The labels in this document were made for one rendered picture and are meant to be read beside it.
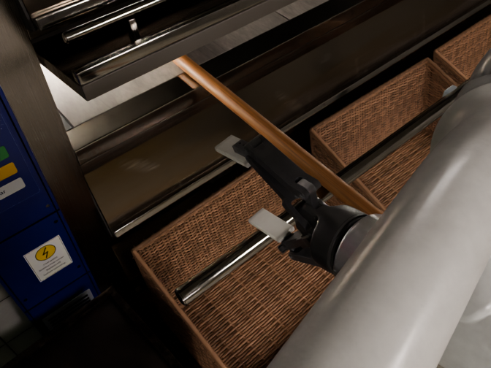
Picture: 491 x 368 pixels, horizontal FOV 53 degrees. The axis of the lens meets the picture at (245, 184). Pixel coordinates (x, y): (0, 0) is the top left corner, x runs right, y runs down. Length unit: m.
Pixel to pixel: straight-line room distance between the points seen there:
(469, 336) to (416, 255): 0.21
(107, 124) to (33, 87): 0.20
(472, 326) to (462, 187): 0.19
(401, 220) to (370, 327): 0.06
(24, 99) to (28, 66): 0.06
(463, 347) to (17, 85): 0.70
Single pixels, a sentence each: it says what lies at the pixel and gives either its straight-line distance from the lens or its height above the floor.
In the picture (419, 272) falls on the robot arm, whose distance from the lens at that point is 0.23.
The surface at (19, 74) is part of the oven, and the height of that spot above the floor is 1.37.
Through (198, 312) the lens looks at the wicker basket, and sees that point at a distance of 1.39.
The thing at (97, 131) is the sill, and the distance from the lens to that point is 1.00.
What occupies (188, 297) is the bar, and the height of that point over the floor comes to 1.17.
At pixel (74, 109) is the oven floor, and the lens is 1.06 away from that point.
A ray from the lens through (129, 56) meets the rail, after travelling 0.73.
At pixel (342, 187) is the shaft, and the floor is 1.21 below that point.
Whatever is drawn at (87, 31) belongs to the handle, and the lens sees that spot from 0.73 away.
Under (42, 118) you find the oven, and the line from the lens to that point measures 0.90.
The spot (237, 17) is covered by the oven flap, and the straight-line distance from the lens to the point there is 0.82.
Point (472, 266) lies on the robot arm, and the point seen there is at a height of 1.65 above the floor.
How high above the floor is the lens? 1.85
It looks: 50 degrees down
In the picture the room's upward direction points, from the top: straight up
